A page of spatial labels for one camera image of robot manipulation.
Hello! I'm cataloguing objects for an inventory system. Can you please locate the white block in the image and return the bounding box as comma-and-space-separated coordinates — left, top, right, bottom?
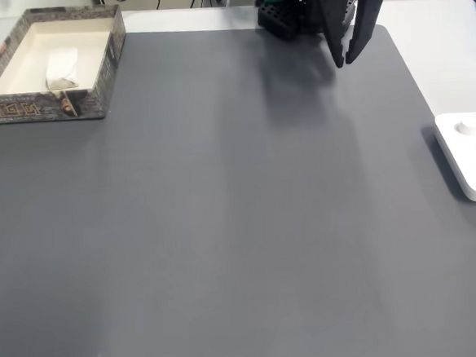
42, 45, 82, 91

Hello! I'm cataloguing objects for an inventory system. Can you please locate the patterned cardboard box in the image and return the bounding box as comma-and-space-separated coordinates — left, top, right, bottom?
0, 1, 132, 126

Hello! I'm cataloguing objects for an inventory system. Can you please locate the white tray with round dimples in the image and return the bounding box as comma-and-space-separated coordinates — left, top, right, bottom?
433, 110, 476, 207

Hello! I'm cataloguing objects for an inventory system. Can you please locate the grey table mat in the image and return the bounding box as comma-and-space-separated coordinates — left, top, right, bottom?
0, 8, 476, 357

